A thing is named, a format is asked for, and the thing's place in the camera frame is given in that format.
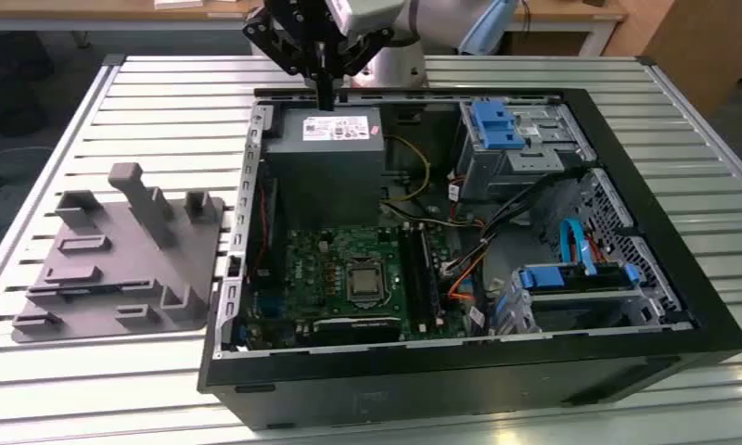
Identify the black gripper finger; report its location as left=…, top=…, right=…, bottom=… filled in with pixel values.
left=242, top=7, right=329, bottom=111
left=326, top=26, right=396, bottom=112

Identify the black RAM slot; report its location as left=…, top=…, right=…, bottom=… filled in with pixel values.
left=401, top=222, right=426, bottom=336

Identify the blue drive latch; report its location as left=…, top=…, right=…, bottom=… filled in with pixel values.
left=469, top=102, right=532, bottom=150

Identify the wooden desk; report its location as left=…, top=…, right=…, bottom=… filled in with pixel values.
left=0, top=0, right=631, bottom=57

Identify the grey power supply unit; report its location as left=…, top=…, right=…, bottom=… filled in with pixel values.
left=262, top=108, right=389, bottom=228

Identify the metal optical drive cage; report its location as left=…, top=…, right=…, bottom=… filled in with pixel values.
left=456, top=99, right=600, bottom=201

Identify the green motherboard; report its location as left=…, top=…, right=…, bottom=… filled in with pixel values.
left=246, top=221, right=472, bottom=349

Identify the silver CPU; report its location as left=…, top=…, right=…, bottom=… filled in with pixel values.
left=349, top=268, right=382, bottom=296

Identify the grey parts rack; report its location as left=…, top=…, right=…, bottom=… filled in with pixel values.
left=10, top=161, right=229, bottom=344

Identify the wooden cabinet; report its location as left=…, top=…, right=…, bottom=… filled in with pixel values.
left=605, top=0, right=742, bottom=117

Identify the CPU socket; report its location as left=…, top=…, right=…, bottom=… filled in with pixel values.
left=343, top=253, right=390, bottom=311

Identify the hard disk in blue carrier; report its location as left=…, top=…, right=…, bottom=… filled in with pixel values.
left=512, top=261, right=643, bottom=292

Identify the black graphics card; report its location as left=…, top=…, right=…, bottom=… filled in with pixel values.
left=295, top=316, right=405, bottom=347

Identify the metal disk bay cage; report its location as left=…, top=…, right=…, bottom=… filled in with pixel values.
left=510, top=266, right=683, bottom=335

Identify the black PC case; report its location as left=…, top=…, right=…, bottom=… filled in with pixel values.
left=197, top=86, right=742, bottom=430

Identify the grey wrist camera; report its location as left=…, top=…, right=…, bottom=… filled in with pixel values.
left=329, top=0, right=405, bottom=37

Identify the yellow wire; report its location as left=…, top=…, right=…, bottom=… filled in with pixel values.
left=382, top=133, right=434, bottom=204

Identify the black cable bundle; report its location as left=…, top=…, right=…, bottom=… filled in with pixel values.
left=445, top=166, right=589, bottom=279

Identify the orange wire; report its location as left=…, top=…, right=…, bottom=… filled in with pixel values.
left=448, top=271, right=476, bottom=305

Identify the blue flat data cable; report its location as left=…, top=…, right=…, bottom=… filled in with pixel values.
left=559, top=217, right=599, bottom=277

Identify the blue plastic bay rail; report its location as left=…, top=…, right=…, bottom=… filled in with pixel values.
left=492, top=289, right=521, bottom=336

